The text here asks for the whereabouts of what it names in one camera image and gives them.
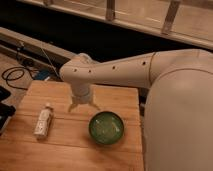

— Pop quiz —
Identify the white plastic bottle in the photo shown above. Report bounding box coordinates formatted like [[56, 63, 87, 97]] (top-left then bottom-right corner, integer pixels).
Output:
[[34, 103, 53, 140]]

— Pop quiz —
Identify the white cable with plug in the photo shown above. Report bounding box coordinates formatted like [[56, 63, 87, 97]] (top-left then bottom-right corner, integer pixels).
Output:
[[39, 46, 61, 79]]

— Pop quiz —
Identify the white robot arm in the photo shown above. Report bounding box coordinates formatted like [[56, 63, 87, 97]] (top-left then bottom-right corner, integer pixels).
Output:
[[60, 49, 213, 171]]

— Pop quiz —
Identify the black coiled cable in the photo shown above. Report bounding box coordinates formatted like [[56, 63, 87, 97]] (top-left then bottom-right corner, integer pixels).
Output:
[[1, 65, 38, 90]]

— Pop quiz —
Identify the wooden railing frame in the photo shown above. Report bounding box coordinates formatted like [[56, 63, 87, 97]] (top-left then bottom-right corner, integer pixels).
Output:
[[18, 0, 213, 50]]

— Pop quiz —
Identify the green ceramic bowl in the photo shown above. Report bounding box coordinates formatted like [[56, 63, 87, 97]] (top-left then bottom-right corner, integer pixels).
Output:
[[88, 111, 124, 145]]

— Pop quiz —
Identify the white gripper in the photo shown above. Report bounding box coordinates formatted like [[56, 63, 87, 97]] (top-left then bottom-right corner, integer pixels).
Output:
[[68, 95, 100, 112]]

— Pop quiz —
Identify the black device at left edge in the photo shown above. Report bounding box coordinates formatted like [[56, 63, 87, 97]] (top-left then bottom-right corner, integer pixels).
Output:
[[0, 86, 16, 136]]

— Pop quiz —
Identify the blue object on floor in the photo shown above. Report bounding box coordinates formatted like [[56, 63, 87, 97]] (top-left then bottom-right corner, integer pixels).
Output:
[[34, 70, 50, 80]]

